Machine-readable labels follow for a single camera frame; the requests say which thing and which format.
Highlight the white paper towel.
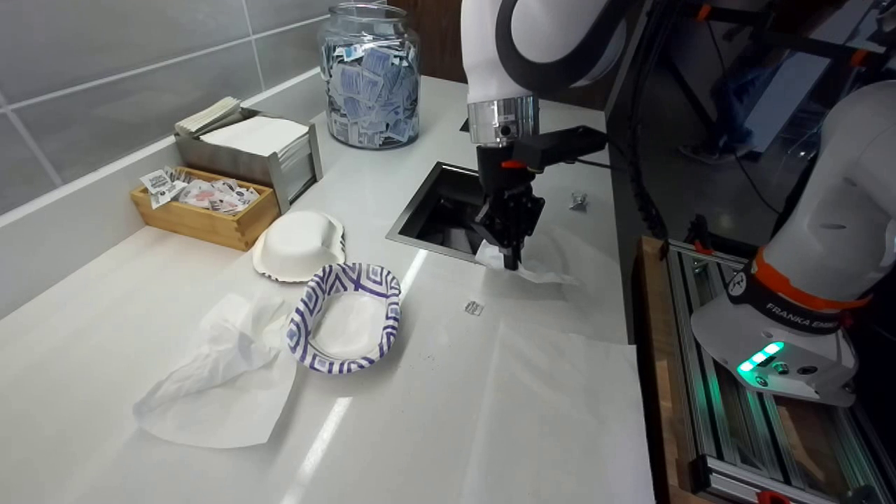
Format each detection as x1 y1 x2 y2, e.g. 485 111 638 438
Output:
474 234 579 290

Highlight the crumpled white tissue paper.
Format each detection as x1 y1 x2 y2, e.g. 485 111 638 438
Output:
131 290 303 451

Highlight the brown wooden cabinet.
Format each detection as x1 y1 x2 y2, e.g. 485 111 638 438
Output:
396 0 471 85

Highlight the pink sweetener packets pile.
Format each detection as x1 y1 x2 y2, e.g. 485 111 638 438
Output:
179 178 261 218

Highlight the black stand with orange clips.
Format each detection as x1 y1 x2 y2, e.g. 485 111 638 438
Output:
695 0 886 70

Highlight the flat white paper sheet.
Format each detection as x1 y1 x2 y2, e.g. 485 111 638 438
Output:
460 318 658 504

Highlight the purple patterned paper bowl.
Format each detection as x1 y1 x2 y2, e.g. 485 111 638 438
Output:
284 260 407 378

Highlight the large square counter opening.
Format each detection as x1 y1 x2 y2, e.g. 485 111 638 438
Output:
383 160 522 270

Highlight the white printed packet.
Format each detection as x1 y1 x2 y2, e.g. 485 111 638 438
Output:
137 167 189 211

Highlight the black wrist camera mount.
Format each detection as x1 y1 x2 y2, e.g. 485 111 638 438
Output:
530 123 611 175

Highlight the aluminium profile base frame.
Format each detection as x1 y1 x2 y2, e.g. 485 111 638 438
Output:
663 237 896 504

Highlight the light grey slanted panel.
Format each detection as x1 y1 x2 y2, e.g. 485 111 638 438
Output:
732 0 896 158

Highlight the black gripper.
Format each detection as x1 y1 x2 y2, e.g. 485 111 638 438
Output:
471 137 550 274

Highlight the grey folded paper stack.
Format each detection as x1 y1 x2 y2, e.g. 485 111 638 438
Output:
175 97 247 137

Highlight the white paper bowl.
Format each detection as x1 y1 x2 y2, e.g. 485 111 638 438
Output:
249 211 351 287

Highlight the metal napkin dispenser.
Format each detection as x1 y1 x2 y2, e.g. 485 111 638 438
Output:
175 111 324 214

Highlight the wooden packet tray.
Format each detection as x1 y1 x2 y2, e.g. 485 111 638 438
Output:
130 167 281 252

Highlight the glass jar of blue packets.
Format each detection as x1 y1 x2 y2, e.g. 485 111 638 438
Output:
320 0 422 151

